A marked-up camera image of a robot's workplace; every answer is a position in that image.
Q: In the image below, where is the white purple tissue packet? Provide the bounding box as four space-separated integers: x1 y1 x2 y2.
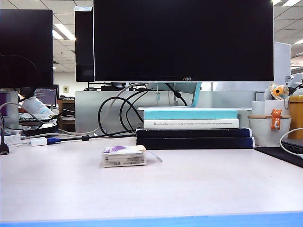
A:
102 145 163 168

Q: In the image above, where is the white adapter box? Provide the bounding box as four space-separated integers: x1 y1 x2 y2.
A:
30 137 48 147

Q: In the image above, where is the white hanging tag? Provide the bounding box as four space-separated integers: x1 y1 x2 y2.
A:
155 82 162 105

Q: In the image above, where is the silver computer purple screen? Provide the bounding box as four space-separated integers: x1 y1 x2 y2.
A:
0 90 20 130

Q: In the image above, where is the grey thick cable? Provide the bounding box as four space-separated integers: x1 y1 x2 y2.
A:
0 102 46 125

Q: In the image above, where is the black mouse pad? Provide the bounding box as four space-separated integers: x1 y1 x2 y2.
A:
254 146 303 169

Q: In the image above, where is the stack of books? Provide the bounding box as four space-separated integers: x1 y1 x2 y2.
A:
74 90 258 134

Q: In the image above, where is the black monitor power cable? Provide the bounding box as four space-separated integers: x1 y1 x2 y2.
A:
165 82 188 106

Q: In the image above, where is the white ceramic mug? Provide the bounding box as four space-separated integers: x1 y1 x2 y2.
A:
248 114 292 148

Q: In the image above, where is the white board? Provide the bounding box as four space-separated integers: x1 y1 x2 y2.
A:
274 41 292 92

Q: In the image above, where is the small monitor showing code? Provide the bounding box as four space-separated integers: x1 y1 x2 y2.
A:
35 87 59 106

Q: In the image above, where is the grey laptop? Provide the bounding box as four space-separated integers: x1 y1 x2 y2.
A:
280 138 303 155

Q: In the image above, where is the dark navy book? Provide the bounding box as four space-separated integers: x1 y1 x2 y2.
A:
136 136 255 150
136 127 252 139

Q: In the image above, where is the black looped cable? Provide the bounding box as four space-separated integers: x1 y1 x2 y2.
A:
98 96 138 137
119 88 152 132

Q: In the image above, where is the yellow container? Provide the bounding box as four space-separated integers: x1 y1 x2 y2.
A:
288 94 303 140

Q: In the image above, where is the grey cable with black plug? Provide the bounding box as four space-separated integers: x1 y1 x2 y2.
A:
0 113 10 156

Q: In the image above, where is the white charging cable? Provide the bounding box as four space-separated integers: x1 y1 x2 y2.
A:
279 127 303 159

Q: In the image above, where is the white figurine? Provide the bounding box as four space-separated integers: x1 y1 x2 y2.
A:
285 73 303 96

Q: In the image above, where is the orange cat figurine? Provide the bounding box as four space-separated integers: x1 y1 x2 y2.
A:
270 108 283 131

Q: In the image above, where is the black cable with blue plug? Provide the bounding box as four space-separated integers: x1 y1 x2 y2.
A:
46 131 138 145

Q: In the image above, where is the white printed bottle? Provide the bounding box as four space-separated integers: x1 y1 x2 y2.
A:
22 96 56 119

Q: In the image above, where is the black monitor thin bezel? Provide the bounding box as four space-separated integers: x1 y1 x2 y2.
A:
0 9 54 88

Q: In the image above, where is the black monitor with white label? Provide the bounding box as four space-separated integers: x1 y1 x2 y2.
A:
74 6 95 83

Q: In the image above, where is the black flat device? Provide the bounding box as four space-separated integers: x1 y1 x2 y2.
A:
22 122 59 137

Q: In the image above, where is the white box with blue edge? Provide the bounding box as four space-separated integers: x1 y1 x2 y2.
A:
0 133 22 148

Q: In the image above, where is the fluorescent ceiling light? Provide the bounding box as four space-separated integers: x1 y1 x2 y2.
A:
52 23 77 41

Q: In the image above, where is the black AOC monitor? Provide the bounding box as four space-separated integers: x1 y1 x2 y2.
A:
93 0 275 83

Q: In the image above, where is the plush toy with orange flower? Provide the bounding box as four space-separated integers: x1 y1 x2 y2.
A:
263 83 290 102

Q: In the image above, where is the teal book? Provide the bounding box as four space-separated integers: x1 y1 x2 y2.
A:
143 109 239 120

